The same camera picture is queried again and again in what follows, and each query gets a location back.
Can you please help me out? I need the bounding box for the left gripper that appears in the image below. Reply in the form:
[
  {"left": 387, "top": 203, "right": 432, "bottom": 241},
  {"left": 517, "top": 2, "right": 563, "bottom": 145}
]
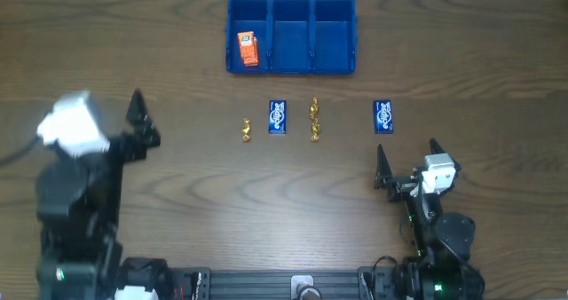
[{"left": 108, "top": 89, "right": 162, "bottom": 164}]

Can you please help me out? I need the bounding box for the blue candy pack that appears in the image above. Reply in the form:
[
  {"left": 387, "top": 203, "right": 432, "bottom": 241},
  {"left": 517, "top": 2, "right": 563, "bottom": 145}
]
[
  {"left": 268, "top": 99, "right": 288, "bottom": 136},
  {"left": 373, "top": 99, "right": 395, "bottom": 136}
]

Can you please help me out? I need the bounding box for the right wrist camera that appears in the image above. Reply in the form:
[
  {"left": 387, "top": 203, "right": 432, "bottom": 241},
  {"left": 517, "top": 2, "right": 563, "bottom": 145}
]
[{"left": 410, "top": 153, "right": 457, "bottom": 198}]

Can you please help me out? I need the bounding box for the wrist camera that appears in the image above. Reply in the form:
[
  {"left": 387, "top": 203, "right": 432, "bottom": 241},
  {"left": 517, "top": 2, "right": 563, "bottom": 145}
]
[
  {"left": 410, "top": 153, "right": 457, "bottom": 198},
  {"left": 36, "top": 91, "right": 111, "bottom": 158}
]

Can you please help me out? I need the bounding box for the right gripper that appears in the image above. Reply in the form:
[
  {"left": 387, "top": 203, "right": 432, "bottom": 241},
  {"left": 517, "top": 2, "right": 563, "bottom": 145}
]
[{"left": 374, "top": 138, "right": 462, "bottom": 203}]

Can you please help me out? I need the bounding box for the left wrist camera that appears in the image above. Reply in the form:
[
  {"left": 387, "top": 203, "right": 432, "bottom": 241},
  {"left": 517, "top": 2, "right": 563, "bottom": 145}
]
[{"left": 36, "top": 91, "right": 111, "bottom": 158}]

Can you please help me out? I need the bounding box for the mounting rail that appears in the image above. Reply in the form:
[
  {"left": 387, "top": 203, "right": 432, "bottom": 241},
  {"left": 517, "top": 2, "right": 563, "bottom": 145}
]
[{"left": 170, "top": 266, "right": 403, "bottom": 300}]

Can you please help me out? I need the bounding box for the blue tray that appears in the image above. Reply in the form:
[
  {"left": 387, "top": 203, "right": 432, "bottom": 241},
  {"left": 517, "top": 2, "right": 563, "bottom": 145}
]
[{"left": 225, "top": 0, "right": 358, "bottom": 75}]

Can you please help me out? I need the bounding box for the black cable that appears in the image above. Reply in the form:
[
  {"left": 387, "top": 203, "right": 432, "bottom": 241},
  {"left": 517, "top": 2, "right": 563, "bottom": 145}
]
[
  {"left": 398, "top": 209, "right": 421, "bottom": 250},
  {"left": 0, "top": 135, "right": 43, "bottom": 168}
]

